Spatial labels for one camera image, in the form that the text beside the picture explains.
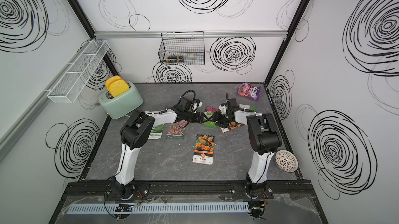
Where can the aluminium wall rail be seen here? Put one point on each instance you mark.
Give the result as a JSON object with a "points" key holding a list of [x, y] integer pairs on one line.
{"points": [[190, 34], [18, 129]]}

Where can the impatiens pink flower packet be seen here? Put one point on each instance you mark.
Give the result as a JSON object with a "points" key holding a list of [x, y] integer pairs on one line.
{"points": [[247, 108]]}

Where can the white perforated strainer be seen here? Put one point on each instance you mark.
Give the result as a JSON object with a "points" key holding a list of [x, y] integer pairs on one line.
{"points": [[286, 161]]}

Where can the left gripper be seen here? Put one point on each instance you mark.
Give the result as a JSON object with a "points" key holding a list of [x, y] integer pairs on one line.
{"points": [[197, 120]]}

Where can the mint green toaster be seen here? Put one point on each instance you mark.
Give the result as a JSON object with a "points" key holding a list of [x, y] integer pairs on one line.
{"points": [[117, 107]]}

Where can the small marigold seed packet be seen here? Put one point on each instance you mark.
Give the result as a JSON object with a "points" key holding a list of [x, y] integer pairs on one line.
{"points": [[231, 126]]}

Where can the yellow toast slice front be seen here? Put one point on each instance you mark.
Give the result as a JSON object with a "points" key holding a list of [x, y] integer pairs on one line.
{"points": [[118, 87]]}

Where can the white slotted cable duct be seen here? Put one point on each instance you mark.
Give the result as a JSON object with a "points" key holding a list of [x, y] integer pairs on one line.
{"points": [[158, 208]]}

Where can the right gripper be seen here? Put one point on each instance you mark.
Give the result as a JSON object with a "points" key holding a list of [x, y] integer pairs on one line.
{"points": [[218, 117]]}

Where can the yellow toast slice back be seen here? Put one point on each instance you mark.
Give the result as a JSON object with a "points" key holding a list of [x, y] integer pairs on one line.
{"points": [[111, 80]]}

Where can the mixed flowers seed packet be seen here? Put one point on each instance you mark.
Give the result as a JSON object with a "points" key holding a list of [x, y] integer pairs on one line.
{"points": [[177, 130]]}

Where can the aluminium wall rail back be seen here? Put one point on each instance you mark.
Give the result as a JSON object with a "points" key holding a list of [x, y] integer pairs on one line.
{"points": [[190, 34]]}

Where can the green vegetable seed packet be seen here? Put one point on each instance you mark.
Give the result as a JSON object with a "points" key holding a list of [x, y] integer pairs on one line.
{"points": [[156, 132]]}

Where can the large marigold seed packet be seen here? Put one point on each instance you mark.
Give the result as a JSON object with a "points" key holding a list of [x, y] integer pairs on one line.
{"points": [[204, 149]]}

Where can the yellow toast slice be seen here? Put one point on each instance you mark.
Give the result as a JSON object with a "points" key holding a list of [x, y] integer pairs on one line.
{"points": [[118, 87], [111, 80]]}

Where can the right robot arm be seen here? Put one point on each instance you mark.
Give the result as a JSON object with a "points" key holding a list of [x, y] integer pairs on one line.
{"points": [[263, 138]]}

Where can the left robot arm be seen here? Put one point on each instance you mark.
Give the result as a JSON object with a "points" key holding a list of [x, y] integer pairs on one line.
{"points": [[136, 132]]}

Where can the aluminium wall rail left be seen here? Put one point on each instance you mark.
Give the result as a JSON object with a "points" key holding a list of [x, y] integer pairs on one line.
{"points": [[18, 129]]}

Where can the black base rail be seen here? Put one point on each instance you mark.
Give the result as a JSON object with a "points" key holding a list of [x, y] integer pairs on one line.
{"points": [[148, 189]]}

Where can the black wire wall basket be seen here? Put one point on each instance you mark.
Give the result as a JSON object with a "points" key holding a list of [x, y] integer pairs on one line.
{"points": [[193, 50]]}

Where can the white wire shelf basket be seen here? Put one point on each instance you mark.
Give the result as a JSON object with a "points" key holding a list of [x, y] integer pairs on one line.
{"points": [[78, 71]]}

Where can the dark object in basket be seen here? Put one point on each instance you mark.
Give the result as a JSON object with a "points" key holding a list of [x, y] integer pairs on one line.
{"points": [[174, 59]]}

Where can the purple candy bag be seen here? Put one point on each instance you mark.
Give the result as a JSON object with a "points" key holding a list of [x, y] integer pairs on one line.
{"points": [[249, 91]]}

